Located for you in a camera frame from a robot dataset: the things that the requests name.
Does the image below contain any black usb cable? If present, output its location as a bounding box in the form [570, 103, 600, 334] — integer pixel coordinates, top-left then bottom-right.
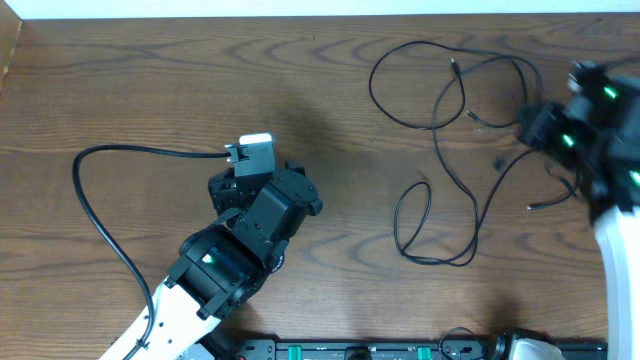
[393, 54, 581, 267]

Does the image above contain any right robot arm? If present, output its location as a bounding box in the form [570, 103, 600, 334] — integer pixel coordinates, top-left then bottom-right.
[518, 61, 639, 359]

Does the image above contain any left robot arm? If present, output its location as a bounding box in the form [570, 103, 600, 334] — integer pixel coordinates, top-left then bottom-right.
[103, 162, 323, 359]

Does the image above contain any left camera black cable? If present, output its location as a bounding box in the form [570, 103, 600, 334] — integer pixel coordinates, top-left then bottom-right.
[71, 143, 236, 360]

